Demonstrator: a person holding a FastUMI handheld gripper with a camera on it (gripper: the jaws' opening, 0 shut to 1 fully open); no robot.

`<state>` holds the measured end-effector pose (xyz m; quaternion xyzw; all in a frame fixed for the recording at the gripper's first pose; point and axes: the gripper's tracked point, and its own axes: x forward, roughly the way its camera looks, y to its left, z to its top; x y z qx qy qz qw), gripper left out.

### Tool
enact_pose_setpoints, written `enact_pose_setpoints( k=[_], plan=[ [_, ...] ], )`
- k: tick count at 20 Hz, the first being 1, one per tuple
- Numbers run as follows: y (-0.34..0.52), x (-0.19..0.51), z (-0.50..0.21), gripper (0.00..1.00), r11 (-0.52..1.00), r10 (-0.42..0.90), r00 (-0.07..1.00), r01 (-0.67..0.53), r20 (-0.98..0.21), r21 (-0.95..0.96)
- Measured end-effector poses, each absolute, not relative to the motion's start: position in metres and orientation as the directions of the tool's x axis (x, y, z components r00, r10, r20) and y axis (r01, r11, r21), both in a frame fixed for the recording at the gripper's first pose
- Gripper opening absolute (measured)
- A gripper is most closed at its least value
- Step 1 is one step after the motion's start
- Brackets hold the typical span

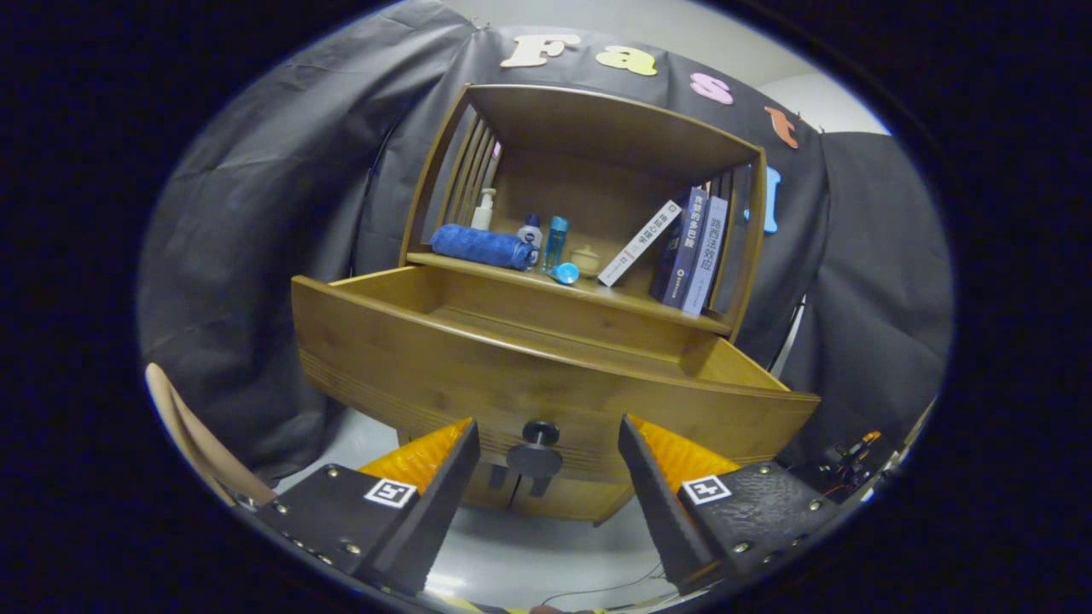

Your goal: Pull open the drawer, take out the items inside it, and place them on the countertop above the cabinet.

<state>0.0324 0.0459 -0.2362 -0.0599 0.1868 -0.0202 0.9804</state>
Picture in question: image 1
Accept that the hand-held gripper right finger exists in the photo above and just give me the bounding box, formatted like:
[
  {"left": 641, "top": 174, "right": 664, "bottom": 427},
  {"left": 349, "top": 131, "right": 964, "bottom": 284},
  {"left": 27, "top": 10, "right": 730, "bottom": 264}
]
[{"left": 618, "top": 414, "right": 845, "bottom": 596}]

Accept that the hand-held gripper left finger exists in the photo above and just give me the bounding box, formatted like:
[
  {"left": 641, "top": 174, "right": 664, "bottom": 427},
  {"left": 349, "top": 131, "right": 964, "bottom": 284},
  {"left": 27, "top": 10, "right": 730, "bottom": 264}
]
[{"left": 254, "top": 417, "right": 481, "bottom": 598}]

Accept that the black round drawer knob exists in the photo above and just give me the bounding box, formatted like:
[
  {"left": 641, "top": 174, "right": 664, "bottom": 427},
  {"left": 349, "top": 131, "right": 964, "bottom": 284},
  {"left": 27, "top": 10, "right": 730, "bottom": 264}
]
[{"left": 506, "top": 420, "right": 565, "bottom": 478}]

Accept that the wooden cabinet door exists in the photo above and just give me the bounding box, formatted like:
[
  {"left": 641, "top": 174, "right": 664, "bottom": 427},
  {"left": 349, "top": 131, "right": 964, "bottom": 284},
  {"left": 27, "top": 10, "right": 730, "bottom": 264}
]
[
  {"left": 461, "top": 460, "right": 523, "bottom": 515},
  {"left": 512, "top": 473, "right": 636, "bottom": 523}
]

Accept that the wooden countertop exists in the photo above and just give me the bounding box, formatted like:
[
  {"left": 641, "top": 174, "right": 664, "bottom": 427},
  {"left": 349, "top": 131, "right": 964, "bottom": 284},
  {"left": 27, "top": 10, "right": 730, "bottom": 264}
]
[{"left": 406, "top": 250, "right": 735, "bottom": 336}]

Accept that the wooden cabinet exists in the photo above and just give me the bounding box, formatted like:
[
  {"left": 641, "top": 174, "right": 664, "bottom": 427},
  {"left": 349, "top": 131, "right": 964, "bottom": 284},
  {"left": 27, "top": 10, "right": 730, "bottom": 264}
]
[{"left": 397, "top": 83, "right": 769, "bottom": 523}]

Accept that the dark equipment with orange tip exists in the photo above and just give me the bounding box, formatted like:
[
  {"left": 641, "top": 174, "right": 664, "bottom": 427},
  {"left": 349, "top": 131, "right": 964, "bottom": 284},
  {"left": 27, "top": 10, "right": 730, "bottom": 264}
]
[{"left": 789, "top": 429, "right": 901, "bottom": 504}]

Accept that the dark blue book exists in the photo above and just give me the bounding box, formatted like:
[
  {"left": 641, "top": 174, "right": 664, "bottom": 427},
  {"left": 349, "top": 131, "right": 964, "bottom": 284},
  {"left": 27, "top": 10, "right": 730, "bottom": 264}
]
[{"left": 650, "top": 188, "right": 709, "bottom": 310}]

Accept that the pale grey book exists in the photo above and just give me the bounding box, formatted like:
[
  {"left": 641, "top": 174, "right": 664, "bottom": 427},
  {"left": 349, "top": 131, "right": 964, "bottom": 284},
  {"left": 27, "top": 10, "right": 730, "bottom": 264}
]
[{"left": 680, "top": 195, "right": 729, "bottom": 317}]

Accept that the white book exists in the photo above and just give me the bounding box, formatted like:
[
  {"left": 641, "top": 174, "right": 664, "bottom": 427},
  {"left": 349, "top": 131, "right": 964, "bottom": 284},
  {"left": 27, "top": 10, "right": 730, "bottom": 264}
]
[{"left": 597, "top": 200, "right": 683, "bottom": 287}]

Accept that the blue folded towel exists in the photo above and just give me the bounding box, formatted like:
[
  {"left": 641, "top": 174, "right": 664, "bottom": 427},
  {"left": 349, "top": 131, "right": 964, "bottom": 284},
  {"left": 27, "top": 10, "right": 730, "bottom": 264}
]
[{"left": 429, "top": 223, "right": 535, "bottom": 272}]

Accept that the clear blue bottle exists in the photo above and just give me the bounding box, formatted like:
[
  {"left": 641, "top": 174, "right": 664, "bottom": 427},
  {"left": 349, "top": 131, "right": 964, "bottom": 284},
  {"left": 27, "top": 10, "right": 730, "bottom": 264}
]
[{"left": 543, "top": 215, "right": 570, "bottom": 274}]

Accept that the white bottle with blue cap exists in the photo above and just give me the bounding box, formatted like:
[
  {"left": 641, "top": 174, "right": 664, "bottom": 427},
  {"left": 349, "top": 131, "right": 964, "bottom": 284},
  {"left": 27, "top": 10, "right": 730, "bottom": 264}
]
[{"left": 517, "top": 213, "right": 544, "bottom": 267}]

